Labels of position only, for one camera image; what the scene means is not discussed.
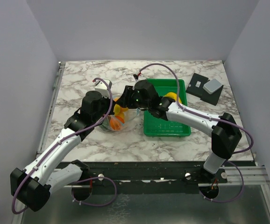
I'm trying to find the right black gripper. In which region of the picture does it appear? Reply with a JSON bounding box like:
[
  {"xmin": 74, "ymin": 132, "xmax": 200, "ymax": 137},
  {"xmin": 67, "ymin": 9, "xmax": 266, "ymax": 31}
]
[{"xmin": 116, "ymin": 85, "xmax": 150, "ymax": 110}]

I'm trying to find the red yellow mango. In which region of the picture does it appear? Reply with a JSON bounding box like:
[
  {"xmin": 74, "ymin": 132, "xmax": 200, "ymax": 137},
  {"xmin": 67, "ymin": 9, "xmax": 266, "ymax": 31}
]
[{"xmin": 114, "ymin": 104, "xmax": 128, "ymax": 116}]

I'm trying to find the clear zip top bag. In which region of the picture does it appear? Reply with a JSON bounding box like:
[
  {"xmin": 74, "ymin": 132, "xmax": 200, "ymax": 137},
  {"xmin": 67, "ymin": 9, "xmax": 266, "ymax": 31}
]
[{"xmin": 101, "ymin": 103, "xmax": 139, "ymax": 132}]

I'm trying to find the orange fruit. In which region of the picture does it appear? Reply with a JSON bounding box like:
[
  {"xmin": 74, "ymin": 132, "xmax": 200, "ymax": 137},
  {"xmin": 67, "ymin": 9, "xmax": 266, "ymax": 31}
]
[{"xmin": 109, "ymin": 118, "xmax": 122, "ymax": 131}]

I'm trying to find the green plastic bin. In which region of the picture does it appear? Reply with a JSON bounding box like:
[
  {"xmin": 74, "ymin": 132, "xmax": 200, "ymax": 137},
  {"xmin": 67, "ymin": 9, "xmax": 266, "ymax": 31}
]
[{"xmin": 143, "ymin": 78, "xmax": 191, "ymax": 137}]

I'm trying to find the yellow banana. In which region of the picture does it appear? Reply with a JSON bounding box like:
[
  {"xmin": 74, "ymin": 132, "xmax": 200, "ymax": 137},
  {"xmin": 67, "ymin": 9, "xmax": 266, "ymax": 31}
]
[{"xmin": 164, "ymin": 92, "xmax": 182, "ymax": 104}]

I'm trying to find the yellow lemon front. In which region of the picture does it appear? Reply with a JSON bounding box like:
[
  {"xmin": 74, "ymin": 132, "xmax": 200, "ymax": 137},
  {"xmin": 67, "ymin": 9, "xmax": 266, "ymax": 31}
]
[{"xmin": 115, "ymin": 112, "xmax": 125, "ymax": 124}]

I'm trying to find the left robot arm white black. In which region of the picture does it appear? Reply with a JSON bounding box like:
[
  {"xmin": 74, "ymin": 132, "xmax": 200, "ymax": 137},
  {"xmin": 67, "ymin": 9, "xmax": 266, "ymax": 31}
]
[{"xmin": 10, "ymin": 90, "xmax": 115, "ymax": 215}]

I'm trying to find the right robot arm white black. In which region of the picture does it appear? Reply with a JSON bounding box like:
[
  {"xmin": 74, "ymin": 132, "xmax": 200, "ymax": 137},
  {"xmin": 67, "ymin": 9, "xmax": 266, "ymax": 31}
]
[{"xmin": 116, "ymin": 80, "xmax": 242, "ymax": 182}]

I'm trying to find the black scale base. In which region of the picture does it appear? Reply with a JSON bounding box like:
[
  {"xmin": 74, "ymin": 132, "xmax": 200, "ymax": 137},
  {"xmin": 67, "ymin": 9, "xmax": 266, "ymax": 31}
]
[{"xmin": 186, "ymin": 73, "xmax": 224, "ymax": 105}]

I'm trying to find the grey scale platform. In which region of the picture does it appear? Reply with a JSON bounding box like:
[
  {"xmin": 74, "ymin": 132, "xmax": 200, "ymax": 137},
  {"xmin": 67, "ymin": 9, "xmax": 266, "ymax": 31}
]
[{"xmin": 203, "ymin": 78, "xmax": 223, "ymax": 94}]

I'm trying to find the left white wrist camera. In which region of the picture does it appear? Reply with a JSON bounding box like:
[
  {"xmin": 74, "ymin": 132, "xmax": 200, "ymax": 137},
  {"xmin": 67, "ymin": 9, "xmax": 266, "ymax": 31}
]
[{"xmin": 94, "ymin": 80, "xmax": 110, "ymax": 98}]

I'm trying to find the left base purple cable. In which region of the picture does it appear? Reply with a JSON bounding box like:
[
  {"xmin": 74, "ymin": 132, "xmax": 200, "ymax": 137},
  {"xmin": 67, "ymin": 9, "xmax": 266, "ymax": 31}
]
[{"xmin": 72, "ymin": 177, "xmax": 117, "ymax": 207}]

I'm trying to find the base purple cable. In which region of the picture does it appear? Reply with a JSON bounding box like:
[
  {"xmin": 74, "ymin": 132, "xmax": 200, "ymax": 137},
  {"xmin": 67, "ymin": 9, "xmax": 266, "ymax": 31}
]
[
  {"xmin": 72, "ymin": 177, "xmax": 117, "ymax": 207},
  {"xmin": 202, "ymin": 161, "xmax": 245, "ymax": 203}
]

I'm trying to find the black mounting rail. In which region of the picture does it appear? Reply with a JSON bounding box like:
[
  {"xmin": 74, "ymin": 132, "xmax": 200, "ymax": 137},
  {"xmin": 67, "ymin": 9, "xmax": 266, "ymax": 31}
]
[{"xmin": 53, "ymin": 161, "xmax": 229, "ymax": 196}]

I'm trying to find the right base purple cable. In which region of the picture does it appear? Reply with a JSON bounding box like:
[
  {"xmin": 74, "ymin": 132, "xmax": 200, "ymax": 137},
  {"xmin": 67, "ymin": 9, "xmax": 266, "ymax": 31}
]
[{"xmin": 202, "ymin": 161, "xmax": 245, "ymax": 203}]

